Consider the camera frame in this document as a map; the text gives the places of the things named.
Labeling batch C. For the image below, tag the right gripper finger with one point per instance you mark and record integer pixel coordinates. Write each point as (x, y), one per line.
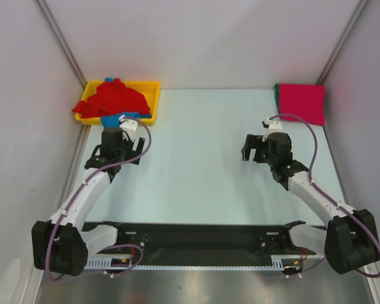
(249, 144)
(258, 158)

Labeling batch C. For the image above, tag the red t shirt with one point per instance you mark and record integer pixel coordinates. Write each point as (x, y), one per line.
(106, 98)

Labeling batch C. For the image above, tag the yellow plastic tray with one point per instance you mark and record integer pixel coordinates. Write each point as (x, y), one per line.
(150, 89)

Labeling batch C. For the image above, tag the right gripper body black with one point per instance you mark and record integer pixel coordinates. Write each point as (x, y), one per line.
(270, 159)

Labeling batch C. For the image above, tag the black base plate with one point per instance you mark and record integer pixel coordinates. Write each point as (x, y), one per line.
(196, 245)

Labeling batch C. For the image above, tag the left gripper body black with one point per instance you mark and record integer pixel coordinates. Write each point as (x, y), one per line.
(126, 151)

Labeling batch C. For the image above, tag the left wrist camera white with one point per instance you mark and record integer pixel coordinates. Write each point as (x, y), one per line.
(129, 128)

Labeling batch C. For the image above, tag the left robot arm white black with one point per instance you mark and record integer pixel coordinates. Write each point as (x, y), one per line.
(60, 245)

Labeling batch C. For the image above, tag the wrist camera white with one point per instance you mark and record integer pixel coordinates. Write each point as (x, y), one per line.
(271, 126)
(129, 128)

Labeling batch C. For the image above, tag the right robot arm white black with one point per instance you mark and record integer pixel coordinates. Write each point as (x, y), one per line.
(350, 240)

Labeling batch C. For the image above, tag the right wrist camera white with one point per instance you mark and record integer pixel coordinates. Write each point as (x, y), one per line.
(271, 126)

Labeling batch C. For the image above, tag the grey slotted cable duct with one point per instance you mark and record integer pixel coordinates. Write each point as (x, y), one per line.
(276, 263)

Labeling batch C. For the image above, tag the folded magenta t shirt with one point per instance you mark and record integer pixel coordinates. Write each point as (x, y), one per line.
(303, 100)

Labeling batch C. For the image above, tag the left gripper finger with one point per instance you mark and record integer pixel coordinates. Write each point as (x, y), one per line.
(140, 144)
(134, 159)

